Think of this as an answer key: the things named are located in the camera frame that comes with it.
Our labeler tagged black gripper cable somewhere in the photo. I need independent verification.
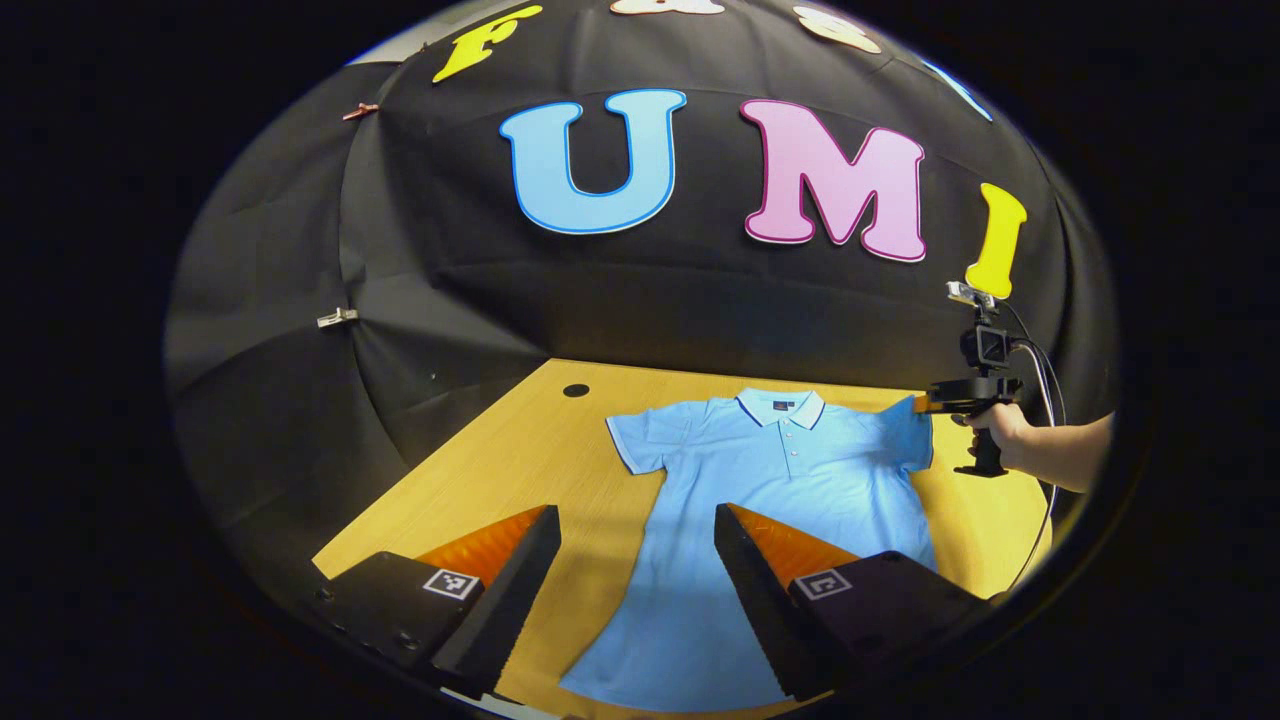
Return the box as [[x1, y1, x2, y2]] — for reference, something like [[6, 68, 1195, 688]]
[[998, 298, 1069, 593]]

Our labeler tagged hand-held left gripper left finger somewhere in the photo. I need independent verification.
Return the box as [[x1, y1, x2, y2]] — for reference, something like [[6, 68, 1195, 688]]
[[310, 504, 563, 701]]

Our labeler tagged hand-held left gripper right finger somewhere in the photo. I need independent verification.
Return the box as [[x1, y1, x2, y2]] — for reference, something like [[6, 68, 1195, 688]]
[[713, 503, 991, 703]]

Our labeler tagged light blue T-shirt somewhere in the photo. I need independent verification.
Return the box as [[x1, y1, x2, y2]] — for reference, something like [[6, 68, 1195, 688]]
[[558, 388, 939, 713]]

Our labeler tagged black backdrop cloth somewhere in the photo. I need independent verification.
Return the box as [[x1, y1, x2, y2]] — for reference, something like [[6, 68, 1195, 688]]
[[165, 0, 1119, 601]]

